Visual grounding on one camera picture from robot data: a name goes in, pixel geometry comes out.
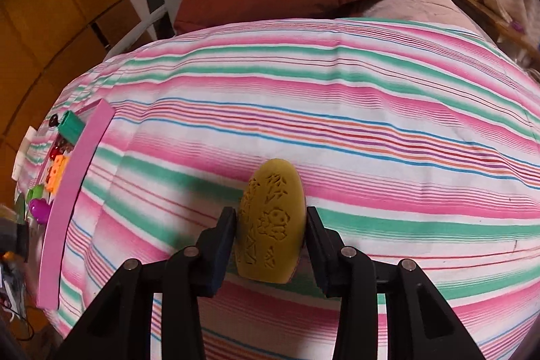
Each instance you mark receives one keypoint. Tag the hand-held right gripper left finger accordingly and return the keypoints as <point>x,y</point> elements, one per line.
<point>221,254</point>

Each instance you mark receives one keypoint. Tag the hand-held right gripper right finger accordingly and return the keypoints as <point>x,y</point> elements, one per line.
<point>320,254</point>

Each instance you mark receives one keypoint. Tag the purple toy cup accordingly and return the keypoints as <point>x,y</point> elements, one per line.
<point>40,211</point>

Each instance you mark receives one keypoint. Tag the green and white plastic case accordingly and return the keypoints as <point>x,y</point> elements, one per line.
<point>38,192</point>

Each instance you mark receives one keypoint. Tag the yellow oval embossed block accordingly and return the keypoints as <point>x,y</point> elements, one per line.
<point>272,216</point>

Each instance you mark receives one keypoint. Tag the pink and white tray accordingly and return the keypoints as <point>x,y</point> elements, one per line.
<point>71,199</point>

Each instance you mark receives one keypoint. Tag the orange cheese toy block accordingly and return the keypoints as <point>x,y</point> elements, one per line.
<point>58,172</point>

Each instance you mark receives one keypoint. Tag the small red toy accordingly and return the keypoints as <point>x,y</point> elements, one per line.
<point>56,153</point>

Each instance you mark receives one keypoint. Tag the white paper tag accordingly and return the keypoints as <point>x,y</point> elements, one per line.
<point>26,151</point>

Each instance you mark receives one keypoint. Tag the striped pink green blanket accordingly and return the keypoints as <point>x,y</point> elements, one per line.
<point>337,111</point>

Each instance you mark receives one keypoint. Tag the wooden wardrobe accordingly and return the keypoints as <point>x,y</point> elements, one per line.
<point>50,27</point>

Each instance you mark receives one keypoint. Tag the beige bed sheet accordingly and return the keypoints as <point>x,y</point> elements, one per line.
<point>413,5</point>

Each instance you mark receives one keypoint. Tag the white bed frame tube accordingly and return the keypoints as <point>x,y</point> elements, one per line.
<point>135,33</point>

